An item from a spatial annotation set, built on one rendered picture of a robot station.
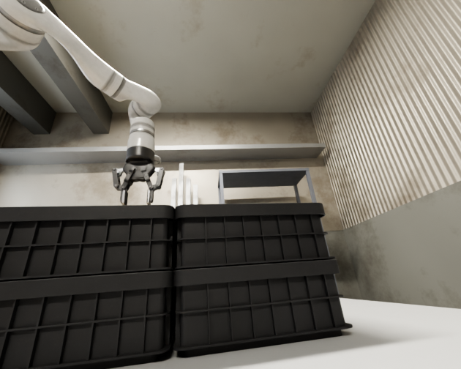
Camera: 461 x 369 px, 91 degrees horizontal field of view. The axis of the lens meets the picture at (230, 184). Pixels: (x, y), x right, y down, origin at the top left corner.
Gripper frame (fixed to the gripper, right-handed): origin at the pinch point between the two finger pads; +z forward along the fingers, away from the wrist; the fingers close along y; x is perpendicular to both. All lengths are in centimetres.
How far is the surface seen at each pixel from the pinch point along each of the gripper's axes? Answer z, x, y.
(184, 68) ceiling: -213, 138, 5
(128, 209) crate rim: 9.0, -20.0, 4.1
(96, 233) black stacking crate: 12.7, -19.2, -0.8
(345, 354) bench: 31, -26, 34
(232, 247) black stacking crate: 16.1, -18.2, 21.6
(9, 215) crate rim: 9.5, -20.9, -13.0
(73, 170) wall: -120, 217, -137
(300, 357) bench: 31.3, -24.9, 28.3
